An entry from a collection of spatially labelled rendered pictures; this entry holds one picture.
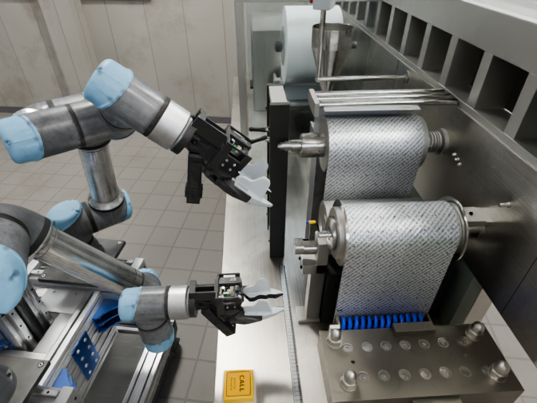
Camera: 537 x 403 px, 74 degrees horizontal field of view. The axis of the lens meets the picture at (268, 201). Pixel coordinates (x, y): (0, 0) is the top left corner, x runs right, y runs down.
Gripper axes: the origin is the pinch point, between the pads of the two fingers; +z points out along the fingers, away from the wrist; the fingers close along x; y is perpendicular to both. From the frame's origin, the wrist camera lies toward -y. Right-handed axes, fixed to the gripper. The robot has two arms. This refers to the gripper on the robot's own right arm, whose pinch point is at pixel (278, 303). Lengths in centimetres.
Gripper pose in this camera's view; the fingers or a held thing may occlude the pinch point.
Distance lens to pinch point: 86.7
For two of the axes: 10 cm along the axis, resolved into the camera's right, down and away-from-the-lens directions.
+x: -0.6, -6.0, 8.0
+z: 10.0, -0.4, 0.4
